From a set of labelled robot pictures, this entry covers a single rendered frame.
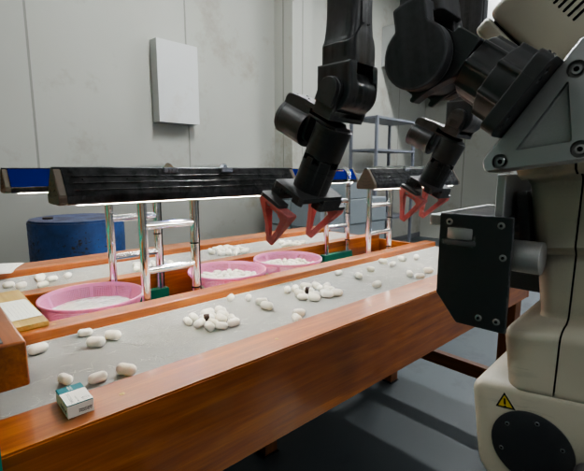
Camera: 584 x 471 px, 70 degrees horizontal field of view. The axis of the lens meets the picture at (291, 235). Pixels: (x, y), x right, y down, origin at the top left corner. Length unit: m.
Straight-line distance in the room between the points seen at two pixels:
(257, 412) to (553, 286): 0.54
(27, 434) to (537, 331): 0.69
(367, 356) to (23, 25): 3.06
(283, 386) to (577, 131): 0.64
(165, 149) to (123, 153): 0.37
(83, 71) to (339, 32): 3.03
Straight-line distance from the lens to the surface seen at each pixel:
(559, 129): 0.50
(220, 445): 0.82
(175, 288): 1.53
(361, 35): 0.63
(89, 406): 0.71
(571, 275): 0.68
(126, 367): 0.83
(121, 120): 3.60
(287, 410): 0.90
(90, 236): 2.66
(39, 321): 1.09
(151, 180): 0.96
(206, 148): 3.98
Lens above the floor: 1.11
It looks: 9 degrees down
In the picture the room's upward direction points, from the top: straight up
